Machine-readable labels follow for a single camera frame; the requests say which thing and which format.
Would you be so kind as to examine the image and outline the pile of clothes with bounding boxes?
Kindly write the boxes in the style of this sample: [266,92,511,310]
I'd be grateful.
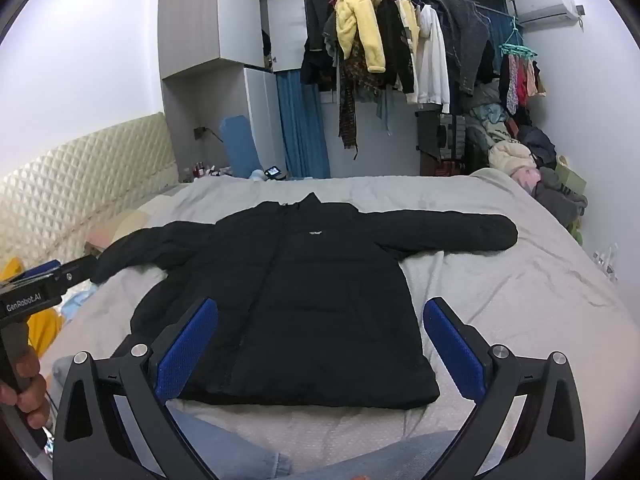
[465,82,589,242]

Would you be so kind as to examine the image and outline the black hanging garment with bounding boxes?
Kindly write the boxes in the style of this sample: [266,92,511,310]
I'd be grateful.
[375,0,417,95]

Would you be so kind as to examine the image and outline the person's left hand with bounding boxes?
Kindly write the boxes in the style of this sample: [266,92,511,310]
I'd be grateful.
[0,344,52,431]

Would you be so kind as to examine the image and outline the white air conditioner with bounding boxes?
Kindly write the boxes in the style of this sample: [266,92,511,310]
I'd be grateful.
[510,0,577,24]

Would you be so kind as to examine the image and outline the pale yellow hanging garment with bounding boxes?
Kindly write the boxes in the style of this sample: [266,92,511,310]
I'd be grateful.
[395,0,422,47]

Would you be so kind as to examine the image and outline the green sock hanger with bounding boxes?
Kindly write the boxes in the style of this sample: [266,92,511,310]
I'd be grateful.
[498,14,539,59]

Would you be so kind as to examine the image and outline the white wardrobe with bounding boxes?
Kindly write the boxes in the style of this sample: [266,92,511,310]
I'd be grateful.
[160,0,308,182]

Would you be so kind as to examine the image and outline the blue curtain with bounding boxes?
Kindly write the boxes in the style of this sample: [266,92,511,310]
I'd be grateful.
[276,71,332,180]

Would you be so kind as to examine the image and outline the yellow fleece jacket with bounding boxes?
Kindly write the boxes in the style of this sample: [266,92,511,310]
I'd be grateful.
[333,0,389,74]

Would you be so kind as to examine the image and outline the white power strip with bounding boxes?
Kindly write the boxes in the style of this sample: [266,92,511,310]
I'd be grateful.
[592,242,622,282]

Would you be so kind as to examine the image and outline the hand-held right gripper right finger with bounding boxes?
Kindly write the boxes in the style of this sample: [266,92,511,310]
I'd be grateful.
[422,296,586,480]

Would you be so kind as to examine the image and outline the black puffer jacket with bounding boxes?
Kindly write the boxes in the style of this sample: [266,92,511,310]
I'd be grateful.
[90,191,519,407]

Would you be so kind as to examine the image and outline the brown patterned scarf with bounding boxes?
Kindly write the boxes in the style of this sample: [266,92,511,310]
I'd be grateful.
[337,47,382,152]

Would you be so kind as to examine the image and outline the bed with light sheet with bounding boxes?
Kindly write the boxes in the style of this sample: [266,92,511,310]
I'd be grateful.
[37,174,632,463]

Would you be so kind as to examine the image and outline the cream pillow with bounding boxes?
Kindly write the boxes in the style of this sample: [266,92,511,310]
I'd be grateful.
[85,207,153,256]

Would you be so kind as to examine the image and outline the yellow cloth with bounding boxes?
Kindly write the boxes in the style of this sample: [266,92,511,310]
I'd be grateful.
[0,257,65,357]

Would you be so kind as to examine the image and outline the light blue cloth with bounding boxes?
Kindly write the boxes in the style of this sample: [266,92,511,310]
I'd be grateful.
[59,284,103,322]

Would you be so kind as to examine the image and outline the grey denim jacket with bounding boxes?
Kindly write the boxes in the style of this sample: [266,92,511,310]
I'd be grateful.
[434,0,497,97]

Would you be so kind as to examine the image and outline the black hanging coat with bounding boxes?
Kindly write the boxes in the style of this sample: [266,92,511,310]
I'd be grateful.
[300,0,342,87]

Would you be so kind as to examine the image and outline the small hanging garments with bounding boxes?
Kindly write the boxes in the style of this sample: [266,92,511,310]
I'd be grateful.
[500,53,547,117]

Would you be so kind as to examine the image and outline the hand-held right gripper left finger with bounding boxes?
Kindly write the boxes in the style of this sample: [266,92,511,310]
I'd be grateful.
[52,297,221,480]

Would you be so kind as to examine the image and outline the white hoodie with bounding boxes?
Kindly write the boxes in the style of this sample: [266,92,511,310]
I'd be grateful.
[410,4,451,114]

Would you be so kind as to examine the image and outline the black suitcase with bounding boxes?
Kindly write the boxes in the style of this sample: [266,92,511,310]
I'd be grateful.
[416,110,469,177]

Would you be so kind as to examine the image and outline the cream quilted headboard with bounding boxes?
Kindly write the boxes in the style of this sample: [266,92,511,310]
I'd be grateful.
[0,112,180,272]

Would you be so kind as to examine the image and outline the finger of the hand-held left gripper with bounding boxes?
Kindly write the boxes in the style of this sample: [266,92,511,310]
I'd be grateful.
[20,254,108,297]

